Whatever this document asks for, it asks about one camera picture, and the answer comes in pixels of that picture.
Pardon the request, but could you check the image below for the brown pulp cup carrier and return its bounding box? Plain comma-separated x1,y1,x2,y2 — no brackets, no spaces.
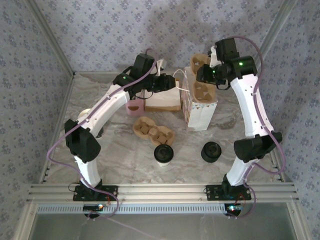
190,53,218,104
132,115,175,147

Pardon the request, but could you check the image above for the animal print paper gift bag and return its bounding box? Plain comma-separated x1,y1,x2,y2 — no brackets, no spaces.
172,65,218,133

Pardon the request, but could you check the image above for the black plastic cup lid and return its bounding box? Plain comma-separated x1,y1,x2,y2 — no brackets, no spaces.
201,150,223,161
202,141,223,157
201,152,223,164
201,149,223,159
153,143,175,162

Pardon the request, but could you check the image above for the white paper cup black print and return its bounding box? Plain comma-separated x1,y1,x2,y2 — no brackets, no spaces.
155,159,174,170
78,108,93,121

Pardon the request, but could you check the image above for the pink cup with smile print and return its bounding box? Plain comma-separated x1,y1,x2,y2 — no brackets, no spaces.
125,96,146,117

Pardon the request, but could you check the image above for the right aluminium corner post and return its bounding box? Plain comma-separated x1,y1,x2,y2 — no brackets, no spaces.
249,0,299,74

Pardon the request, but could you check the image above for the aluminium corner post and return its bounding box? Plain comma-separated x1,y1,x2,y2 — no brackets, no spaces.
249,0,299,74
26,0,76,76

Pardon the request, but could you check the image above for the left aluminium side rail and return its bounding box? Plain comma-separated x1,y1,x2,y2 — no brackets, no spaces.
38,72,77,185

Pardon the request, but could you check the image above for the aluminium side rail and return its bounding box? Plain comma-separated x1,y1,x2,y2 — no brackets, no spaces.
246,71,293,184
38,72,77,185

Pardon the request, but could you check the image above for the left aluminium corner post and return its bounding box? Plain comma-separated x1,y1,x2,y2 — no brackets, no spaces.
26,0,76,76

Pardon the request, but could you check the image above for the long aluminium mounting rail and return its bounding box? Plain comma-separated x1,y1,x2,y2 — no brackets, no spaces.
26,182,300,202

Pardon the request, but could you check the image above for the right aluminium side rail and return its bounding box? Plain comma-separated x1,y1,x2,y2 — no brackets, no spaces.
246,71,293,184

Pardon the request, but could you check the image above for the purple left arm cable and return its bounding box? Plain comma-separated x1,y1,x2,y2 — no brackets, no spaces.
46,47,161,221

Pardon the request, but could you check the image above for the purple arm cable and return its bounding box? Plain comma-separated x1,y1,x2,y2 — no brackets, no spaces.
46,47,161,221
228,36,286,220

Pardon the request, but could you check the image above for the slotted grey cable duct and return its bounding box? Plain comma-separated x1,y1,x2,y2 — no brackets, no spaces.
36,202,227,215

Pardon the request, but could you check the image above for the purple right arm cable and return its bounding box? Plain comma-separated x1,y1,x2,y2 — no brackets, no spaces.
228,36,286,220

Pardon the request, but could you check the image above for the right aluminium frame leg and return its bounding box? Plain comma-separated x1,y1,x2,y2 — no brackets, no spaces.
287,199,309,240

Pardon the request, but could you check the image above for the aluminium frame leg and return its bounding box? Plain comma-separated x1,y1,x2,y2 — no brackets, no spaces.
287,199,309,240
14,199,38,240

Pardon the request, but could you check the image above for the left aluminium frame leg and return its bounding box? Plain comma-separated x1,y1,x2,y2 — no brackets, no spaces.
14,199,38,240

